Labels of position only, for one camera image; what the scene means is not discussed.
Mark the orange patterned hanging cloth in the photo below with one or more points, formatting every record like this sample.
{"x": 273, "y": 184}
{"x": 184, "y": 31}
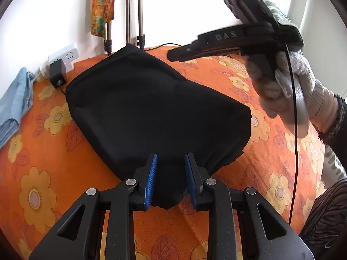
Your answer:
{"x": 103, "y": 5}

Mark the black pants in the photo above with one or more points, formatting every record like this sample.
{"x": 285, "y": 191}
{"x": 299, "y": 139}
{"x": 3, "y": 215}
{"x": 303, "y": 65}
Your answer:
{"x": 149, "y": 108}

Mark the white extension socket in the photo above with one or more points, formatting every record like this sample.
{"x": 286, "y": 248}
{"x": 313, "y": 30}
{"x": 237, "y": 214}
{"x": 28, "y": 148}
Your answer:
{"x": 43, "y": 71}

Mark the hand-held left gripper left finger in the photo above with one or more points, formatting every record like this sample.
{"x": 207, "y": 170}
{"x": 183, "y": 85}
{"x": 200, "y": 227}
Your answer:
{"x": 150, "y": 184}

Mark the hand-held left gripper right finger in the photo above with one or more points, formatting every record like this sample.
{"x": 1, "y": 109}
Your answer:
{"x": 191, "y": 184}

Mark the person's right hand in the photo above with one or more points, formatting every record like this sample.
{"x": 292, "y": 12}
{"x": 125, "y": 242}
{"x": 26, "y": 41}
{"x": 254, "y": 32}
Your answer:
{"x": 271, "y": 92}

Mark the metal tube stand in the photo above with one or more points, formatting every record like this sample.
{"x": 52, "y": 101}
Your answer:
{"x": 140, "y": 10}

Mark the person's dark striped clothing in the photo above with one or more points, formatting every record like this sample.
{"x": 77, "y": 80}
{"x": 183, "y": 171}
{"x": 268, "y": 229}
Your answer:
{"x": 325, "y": 222}

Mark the orange floral blanket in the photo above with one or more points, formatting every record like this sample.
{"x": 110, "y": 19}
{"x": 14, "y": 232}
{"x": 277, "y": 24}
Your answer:
{"x": 54, "y": 146}

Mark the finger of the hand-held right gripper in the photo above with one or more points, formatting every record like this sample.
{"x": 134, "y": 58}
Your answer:
{"x": 206, "y": 46}

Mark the folded light blue jeans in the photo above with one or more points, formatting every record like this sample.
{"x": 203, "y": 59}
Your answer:
{"x": 13, "y": 105}

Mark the striped grey cloth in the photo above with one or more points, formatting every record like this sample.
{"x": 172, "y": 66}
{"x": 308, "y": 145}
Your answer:
{"x": 276, "y": 8}

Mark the white power strip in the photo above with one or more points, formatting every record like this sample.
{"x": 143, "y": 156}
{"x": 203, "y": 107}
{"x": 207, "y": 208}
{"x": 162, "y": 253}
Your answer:
{"x": 69, "y": 55}

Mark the black power adapter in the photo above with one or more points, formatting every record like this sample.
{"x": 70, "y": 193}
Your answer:
{"x": 57, "y": 73}

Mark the person's right forearm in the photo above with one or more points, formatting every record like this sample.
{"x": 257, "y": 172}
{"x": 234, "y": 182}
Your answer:
{"x": 336, "y": 122}

